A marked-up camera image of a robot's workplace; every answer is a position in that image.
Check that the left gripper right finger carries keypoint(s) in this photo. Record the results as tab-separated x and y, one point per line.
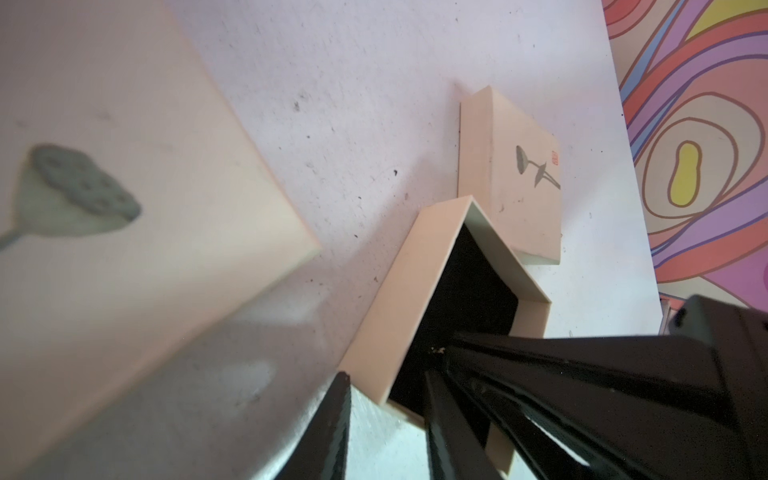
453	451

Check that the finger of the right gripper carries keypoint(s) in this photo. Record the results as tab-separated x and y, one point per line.
691	404

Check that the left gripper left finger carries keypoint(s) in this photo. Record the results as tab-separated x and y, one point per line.
321	452

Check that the cream box base black lining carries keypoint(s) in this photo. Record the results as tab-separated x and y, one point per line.
452	274

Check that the cream lotus box far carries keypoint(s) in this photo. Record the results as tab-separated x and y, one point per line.
136	211

